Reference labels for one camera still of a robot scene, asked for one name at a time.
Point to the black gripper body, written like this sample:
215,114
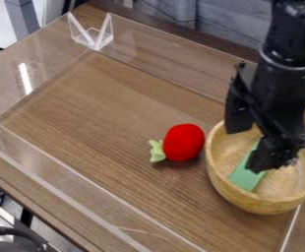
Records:
274,83

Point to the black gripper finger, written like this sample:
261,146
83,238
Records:
273,153
238,116

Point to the green foam block stick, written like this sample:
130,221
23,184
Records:
242,177

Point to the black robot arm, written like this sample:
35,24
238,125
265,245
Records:
285,37

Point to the brown wooden bowl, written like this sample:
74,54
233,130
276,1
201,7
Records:
280,192

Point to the red plush strawberry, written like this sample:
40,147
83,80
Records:
181,145

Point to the black clamp under table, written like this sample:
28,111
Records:
29,240

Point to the clear acrylic corner bracket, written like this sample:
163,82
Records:
91,37

